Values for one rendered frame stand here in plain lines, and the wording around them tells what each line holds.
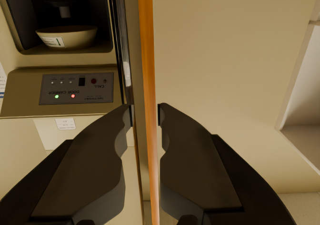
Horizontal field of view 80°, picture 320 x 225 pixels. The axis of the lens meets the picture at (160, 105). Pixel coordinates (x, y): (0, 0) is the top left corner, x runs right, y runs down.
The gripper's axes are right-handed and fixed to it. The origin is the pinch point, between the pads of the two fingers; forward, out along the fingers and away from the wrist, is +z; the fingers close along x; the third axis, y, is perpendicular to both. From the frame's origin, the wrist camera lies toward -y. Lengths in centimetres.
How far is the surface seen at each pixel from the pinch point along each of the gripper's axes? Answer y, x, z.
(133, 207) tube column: 76, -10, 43
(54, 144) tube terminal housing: 38, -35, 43
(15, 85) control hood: 13, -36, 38
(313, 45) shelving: 15, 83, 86
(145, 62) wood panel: 6.7, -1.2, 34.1
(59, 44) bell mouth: 4, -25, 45
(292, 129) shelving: 65, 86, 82
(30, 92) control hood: 15, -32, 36
